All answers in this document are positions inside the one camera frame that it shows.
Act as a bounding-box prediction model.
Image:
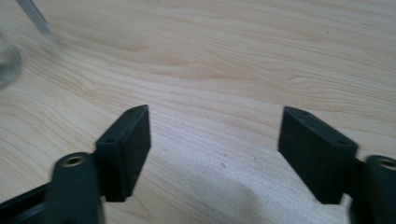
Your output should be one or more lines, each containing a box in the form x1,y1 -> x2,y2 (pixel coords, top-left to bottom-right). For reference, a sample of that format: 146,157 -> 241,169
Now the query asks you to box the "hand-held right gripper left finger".
93,104 -> 152,203

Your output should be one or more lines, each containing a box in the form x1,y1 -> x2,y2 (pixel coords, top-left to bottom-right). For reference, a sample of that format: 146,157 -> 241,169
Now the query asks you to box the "clear glass container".
0,31 -> 23,90

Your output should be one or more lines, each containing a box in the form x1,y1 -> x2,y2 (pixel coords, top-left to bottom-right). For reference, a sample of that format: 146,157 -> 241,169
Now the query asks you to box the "grey metal rod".
15,0 -> 52,35

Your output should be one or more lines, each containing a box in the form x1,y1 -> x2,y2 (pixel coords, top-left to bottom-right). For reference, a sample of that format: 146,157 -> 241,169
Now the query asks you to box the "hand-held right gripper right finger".
277,105 -> 359,205

